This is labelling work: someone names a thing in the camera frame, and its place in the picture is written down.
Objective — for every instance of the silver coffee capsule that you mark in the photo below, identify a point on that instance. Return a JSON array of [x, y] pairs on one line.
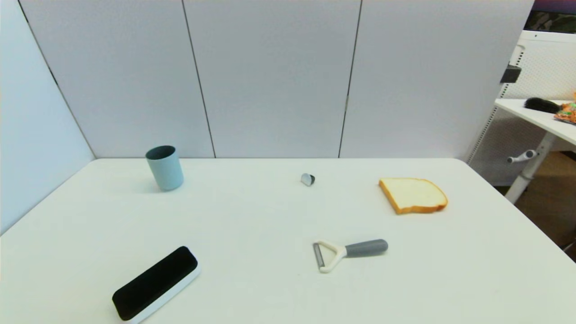
[[307, 179]]

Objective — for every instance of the black and white board eraser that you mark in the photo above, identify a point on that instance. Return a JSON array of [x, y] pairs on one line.
[[155, 281]]

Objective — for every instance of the light blue plastic cup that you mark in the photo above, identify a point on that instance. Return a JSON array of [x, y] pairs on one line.
[[165, 173]]

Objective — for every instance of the slice of white bread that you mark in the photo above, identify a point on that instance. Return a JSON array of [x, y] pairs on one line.
[[414, 195]]

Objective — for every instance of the small black box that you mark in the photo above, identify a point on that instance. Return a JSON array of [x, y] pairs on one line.
[[510, 74]]

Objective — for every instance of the white side table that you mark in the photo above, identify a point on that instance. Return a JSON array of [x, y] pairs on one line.
[[540, 118]]

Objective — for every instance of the black bristle brush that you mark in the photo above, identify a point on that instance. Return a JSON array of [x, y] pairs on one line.
[[541, 105]]

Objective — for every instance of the white perforated panel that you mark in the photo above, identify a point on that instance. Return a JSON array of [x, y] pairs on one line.
[[546, 63]]

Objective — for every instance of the orange snack packet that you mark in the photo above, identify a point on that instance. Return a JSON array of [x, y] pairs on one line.
[[568, 112]]

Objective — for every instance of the dark screen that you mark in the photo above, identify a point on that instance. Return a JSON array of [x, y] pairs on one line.
[[555, 15]]

